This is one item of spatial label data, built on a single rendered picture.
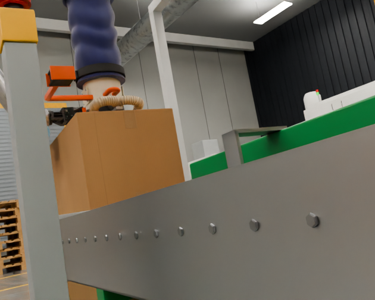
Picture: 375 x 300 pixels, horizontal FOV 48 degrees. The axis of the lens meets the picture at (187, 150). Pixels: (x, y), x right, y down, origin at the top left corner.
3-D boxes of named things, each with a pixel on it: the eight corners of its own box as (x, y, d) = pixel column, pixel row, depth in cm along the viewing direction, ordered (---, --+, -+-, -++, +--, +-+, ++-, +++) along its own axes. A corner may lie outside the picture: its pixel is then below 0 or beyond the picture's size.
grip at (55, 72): (75, 78, 152) (74, 65, 153) (51, 78, 148) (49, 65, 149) (70, 86, 160) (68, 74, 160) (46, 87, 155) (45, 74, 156)
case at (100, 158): (189, 203, 170) (172, 108, 176) (91, 219, 151) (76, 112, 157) (137, 214, 222) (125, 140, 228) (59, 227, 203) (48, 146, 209)
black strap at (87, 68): (133, 71, 190) (131, 62, 191) (81, 71, 179) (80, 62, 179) (116, 88, 209) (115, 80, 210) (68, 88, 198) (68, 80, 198)
